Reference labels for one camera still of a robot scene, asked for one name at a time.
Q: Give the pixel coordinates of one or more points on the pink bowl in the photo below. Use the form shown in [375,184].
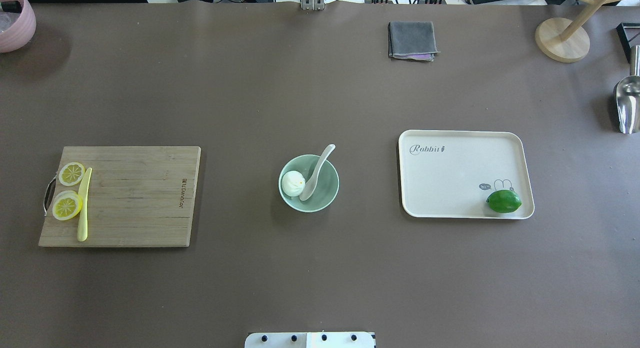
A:
[17,29]

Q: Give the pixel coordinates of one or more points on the grey folded cloth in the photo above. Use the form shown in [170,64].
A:
[412,41]

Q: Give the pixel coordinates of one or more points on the white ceramic spoon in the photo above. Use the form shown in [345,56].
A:
[312,183]

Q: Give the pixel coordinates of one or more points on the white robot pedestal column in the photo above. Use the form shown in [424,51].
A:
[311,339]

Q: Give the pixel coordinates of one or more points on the green lime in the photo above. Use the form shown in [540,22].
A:
[504,201]

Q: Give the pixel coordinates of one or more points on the wooden mug tree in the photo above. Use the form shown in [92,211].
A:
[564,40]

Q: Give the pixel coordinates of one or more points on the lemon slice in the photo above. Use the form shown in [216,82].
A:
[66,205]
[71,174]

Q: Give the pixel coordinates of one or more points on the mint green bowl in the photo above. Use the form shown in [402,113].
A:
[326,189]

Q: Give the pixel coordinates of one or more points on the bamboo cutting board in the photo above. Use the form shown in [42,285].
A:
[137,197]

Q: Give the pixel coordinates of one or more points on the white steamed bun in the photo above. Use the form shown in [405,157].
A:
[293,183]

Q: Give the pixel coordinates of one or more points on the cream plastic tray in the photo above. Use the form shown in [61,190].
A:
[450,174]

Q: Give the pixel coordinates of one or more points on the metal scoop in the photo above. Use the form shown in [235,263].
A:
[627,96]

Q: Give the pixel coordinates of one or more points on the yellow plastic knife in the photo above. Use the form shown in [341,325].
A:
[83,193]

